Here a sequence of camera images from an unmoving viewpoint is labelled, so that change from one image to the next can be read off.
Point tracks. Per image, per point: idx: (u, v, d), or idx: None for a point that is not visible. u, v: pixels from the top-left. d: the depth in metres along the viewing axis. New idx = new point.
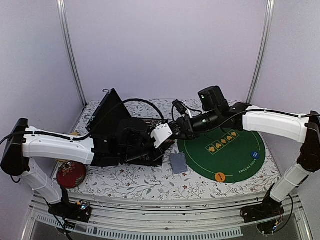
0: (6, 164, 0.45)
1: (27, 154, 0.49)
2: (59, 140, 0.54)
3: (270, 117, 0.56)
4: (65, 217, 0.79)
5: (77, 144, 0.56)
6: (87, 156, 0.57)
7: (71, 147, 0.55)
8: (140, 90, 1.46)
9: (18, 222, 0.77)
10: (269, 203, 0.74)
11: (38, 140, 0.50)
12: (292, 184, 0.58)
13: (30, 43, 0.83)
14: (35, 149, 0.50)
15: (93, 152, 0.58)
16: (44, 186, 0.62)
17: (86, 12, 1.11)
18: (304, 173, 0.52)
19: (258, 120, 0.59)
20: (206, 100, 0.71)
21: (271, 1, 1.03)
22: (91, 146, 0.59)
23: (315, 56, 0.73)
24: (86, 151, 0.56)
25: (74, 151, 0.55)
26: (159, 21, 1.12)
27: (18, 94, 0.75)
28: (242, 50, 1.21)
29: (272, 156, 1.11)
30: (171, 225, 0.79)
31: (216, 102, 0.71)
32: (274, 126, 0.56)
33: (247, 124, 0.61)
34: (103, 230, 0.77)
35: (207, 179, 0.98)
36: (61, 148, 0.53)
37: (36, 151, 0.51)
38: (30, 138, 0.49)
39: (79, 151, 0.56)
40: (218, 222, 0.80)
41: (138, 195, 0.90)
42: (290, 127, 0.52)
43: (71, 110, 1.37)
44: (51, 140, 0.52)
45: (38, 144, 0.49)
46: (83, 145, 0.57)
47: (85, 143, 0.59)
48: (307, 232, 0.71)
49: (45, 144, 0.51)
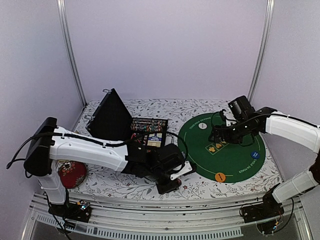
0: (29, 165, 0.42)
1: (54, 156, 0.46)
2: (90, 144, 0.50)
3: (290, 123, 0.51)
4: (65, 217, 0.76)
5: (110, 150, 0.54)
6: (119, 163, 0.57)
7: (104, 153, 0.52)
8: (141, 90, 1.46)
9: (17, 222, 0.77)
10: (268, 200, 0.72)
11: (68, 143, 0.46)
12: (297, 189, 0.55)
13: (30, 42, 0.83)
14: (63, 151, 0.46)
15: (126, 160, 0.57)
16: (55, 188, 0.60)
17: (86, 11, 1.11)
18: (312, 182, 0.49)
19: (279, 125, 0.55)
20: (234, 109, 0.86)
21: (271, 1, 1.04)
22: (124, 154, 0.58)
23: (314, 56, 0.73)
24: (119, 158, 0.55)
25: (106, 157, 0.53)
26: (159, 21, 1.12)
27: (18, 94, 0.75)
28: (243, 50, 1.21)
29: (272, 156, 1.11)
30: (170, 225, 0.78)
31: (242, 109, 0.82)
32: (293, 132, 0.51)
33: (269, 127, 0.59)
34: (103, 230, 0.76)
35: (207, 179, 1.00)
36: (92, 154, 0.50)
37: (63, 154, 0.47)
38: (59, 140, 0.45)
39: (112, 158, 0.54)
40: (218, 222, 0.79)
41: (138, 195, 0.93)
42: (308, 136, 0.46)
43: (71, 110, 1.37)
44: (81, 144, 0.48)
45: (69, 148, 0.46)
46: (115, 152, 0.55)
47: (118, 150, 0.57)
48: (307, 233, 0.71)
49: (75, 148, 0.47)
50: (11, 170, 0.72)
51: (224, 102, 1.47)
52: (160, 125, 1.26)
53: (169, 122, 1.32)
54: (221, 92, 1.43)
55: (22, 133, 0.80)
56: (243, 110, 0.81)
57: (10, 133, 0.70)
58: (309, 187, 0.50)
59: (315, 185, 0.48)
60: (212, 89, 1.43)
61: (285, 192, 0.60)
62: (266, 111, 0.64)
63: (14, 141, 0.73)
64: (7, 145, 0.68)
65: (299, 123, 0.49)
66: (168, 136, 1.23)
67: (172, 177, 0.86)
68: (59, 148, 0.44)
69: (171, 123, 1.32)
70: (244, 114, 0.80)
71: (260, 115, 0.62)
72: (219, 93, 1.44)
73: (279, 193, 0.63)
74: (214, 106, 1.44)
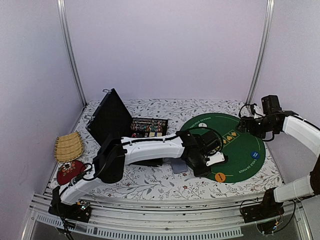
0: (103, 175, 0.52)
1: (130, 160, 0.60)
2: (150, 143, 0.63)
3: (301, 125, 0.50)
4: (65, 217, 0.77)
5: (169, 143, 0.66)
6: (178, 150, 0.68)
7: (164, 145, 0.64)
8: (141, 90, 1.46)
9: (17, 222, 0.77)
10: (267, 196, 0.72)
11: (138, 147, 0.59)
12: (294, 194, 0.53)
13: (30, 43, 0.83)
14: (136, 154, 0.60)
15: (183, 147, 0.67)
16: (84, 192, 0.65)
17: (86, 11, 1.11)
18: (308, 190, 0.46)
19: (294, 126, 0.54)
20: (264, 103, 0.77)
21: (271, 1, 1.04)
22: (180, 142, 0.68)
23: (314, 56, 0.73)
24: (178, 146, 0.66)
25: (165, 148, 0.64)
26: (159, 20, 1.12)
27: (18, 94, 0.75)
28: (242, 50, 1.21)
29: (272, 156, 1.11)
30: (170, 225, 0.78)
31: (270, 105, 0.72)
32: (303, 134, 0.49)
33: (285, 126, 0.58)
34: (103, 230, 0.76)
35: (207, 179, 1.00)
36: (155, 149, 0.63)
37: (136, 157, 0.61)
38: (130, 147, 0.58)
39: (172, 147, 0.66)
40: (218, 222, 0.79)
41: (138, 195, 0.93)
42: (313, 138, 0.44)
43: (71, 110, 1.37)
44: (146, 145, 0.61)
45: (138, 150, 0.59)
46: (173, 144, 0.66)
47: (174, 141, 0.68)
48: (307, 233, 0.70)
49: (144, 149, 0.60)
50: (11, 170, 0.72)
51: (224, 102, 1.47)
52: (160, 125, 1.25)
53: (169, 122, 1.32)
54: (221, 91, 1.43)
55: (22, 133, 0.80)
56: (271, 107, 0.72)
57: (10, 132, 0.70)
58: (306, 194, 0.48)
59: (311, 193, 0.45)
60: (212, 89, 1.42)
61: (285, 192, 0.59)
62: (288, 112, 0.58)
63: (14, 141, 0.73)
64: (7, 144, 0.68)
65: (310, 126, 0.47)
66: None
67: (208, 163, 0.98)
68: (132, 152, 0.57)
69: (171, 123, 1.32)
70: (269, 110, 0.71)
71: (280, 113, 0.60)
72: (219, 93, 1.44)
73: (280, 191, 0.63)
74: (214, 106, 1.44)
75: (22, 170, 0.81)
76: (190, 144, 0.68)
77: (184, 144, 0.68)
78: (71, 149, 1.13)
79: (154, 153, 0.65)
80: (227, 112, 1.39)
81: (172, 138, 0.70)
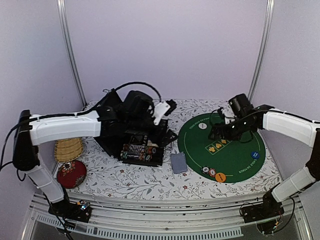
0: (16, 159, 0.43)
1: (37, 142, 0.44)
2: (62, 119, 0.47)
3: (287, 119, 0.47)
4: (65, 217, 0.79)
5: (82, 118, 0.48)
6: (94, 127, 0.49)
7: (76, 121, 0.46)
8: (141, 90, 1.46)
9: (17, 222, 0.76)
10: (268, 200, 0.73)
11: (44, 123, 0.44)
12: (296, 188, 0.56)
13: (30, 44, 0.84)
14: (42, 134, 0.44)
15: (100, 122, 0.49)
16: (49, 182, 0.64)
17: (86, 11, 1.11)
18: (309, 180, 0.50)
19: (277, 122, 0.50)
20: (232, 106, 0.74)
21: (271, 1, 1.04)
22: (96, 117, 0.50)
23: (314, 56, 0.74)
24: (92, 121, 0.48)
25: (80, 125, 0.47)
26: (159, 21, 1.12)
27: (18, 94, 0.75)
28: (243, 50, 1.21)
29: (272, 156, 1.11)
30: (170, 225, 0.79)
31: (241, 106, 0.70)
32: (287, 127, 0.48)
33: (266, 123, 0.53)
34: (103, 230, 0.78)
35: (207, 179, 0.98)
36: (71, 126, 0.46)
37: (44, 138, 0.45)
38: (36, 123, 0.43)
39: (87, 123, 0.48)
40: (218, 222, 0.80)
41: (138, 195, 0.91)
42: (303, 130, 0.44)
43: (71, 110, 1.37)
44: (57, 120, 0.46)
45: (45, 127, 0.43)
46: (87, 118, 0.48)
47: (90, 115, 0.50)
48: (307, 232, 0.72)
49: (52, 126, 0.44)
50: (11, 170, 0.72)
51: (224, 102, 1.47)
52: None
53: (169, 122, 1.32)
54: (221, 91, 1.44)
55: None
56: (242, 107, 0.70)
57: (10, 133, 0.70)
58: (308, 183, 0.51)
59: (313, 180, 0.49)
60: (212, 89, 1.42)
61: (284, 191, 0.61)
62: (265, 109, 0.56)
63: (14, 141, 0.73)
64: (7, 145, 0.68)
65: (294, 118, 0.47)
66: None
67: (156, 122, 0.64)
68: (38, 129, 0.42)
69: (171, 123, 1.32)
70: (242, 111, 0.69)
71: (257, 111, 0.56)
72: (220, 93, 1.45)
73: (279, 191, 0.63)
74: (214, 106, 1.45)
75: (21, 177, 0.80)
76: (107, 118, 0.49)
77: (101, 118, 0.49)
78: (71, 149, 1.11)
79: (70, 133, 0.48)
80: None
81: (86, 113, 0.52)
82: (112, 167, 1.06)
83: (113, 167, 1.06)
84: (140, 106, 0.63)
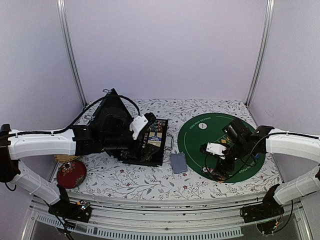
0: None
1: (14, 156, 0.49)
2: (40, 136, 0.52)
3: (292, 140, 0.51)
4: (65, 217, 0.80)
5: (58, 136, 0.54)
6: (69, 146, 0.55)
7: (53, 139, 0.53)
8: (141, 90, 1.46)
9: (16, 223, 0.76)
10: (268, 202, 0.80)
11: (22, 139, 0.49)
12: (300, 192, 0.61)
13: (30, 44, 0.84)
14: (20, 150, 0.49)
15: (75, 142, 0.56)
16: (39, 187, 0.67)
17: (86, 12, 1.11)
18: (317, 187, 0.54)
19: (283, 144, 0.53)
20: (229, 132, 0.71)
21: (271, 1, 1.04)
22: (72, 136, 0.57)
23: (313, 56, 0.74)
24: (68, 140, 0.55)
25: (56, 143, 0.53)
26: (159, 21, 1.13)
27: (18, 94, 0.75)
28: (243, 50, 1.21)
29: (272, 156, 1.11)
30: (170, 225, 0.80)
31: (238, 132, 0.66)
32: (295, 148, 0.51)
33: (270, 147, 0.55)
34: (103, 230, 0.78)
35: (207, 178, 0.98)
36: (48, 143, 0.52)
37: (20, 153, 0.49)
38: (14, 139, 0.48)
39: (62, 142, 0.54)
40: (218, 222, 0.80)
41: (138, 195, 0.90)
42: (310, 148, 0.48)
43: (72, 110, 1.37)
44: (35, 136, 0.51)
45: (23, 143, 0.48)
46: (64, 137, 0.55)
47: (66, 134, 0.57)
48: (307, 232, 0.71)
49: (30, 142, 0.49)
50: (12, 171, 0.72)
51: (224, 102, 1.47)
52: (159, 125, 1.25)
53: (169, 122, 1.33)
54: (221, 92, 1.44)
55: None
56: (240, 132, 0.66)
57: None
58: (313, 189, 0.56)
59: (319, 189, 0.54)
60: (212, 89, 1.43)
61: (290, 192, 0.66)
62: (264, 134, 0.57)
63: None
64: None
65: (298, 137, 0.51)
66: (168, 136, 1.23)
67: (133, 137, 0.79)
68: (16, 144, 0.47)
69: (171, 123, 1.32)
70: (240, 137, 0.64)
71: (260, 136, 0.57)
72: (220, 93, 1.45)
73: (282, 195, 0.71)
74: (214, 106, 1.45)
75: (11, 187, 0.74)
76: (82, 138, 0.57)
77: (76, 138, 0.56)
78: None
79: (45, 149, 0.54)
80: (227, 112, 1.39)
81: (63, 130, 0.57)
82: (112, 167, 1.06)
83: (113, 167, 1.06)
84: (113, 123, 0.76)
